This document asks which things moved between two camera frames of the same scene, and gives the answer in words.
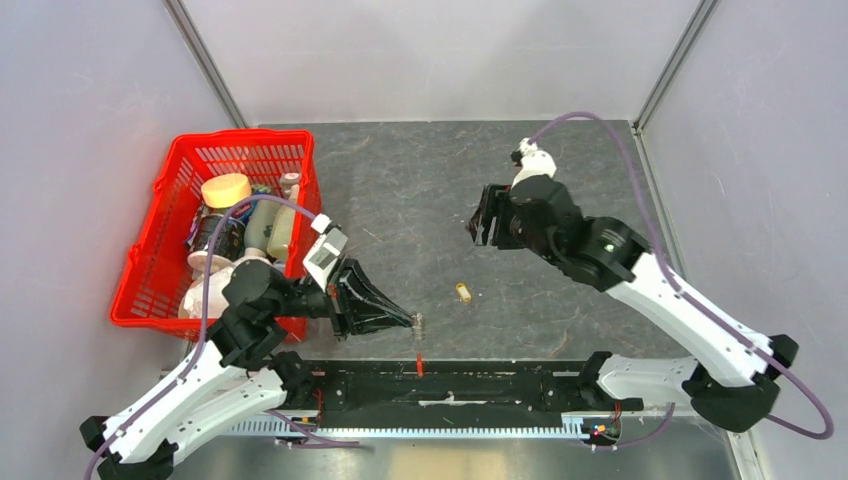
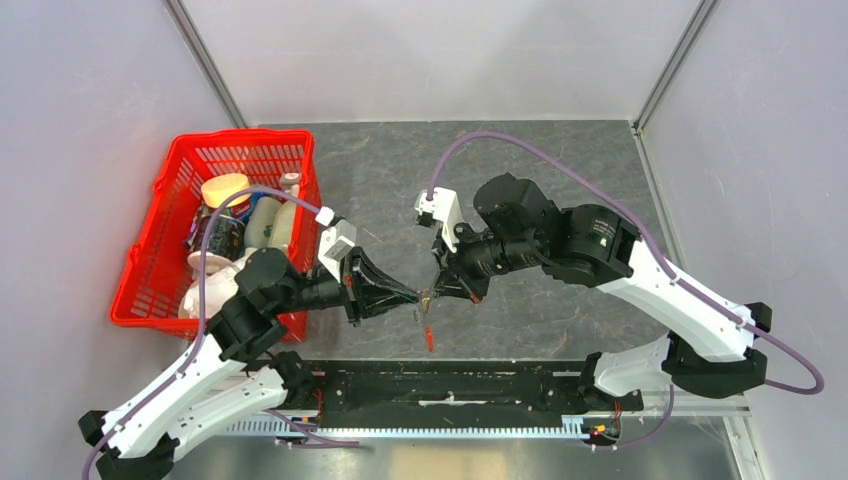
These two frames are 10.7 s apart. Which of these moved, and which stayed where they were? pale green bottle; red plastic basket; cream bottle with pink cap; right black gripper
Moved: right black gripper
Stayed: cream bottle with pink cap; pale green bottle; red plastic basket
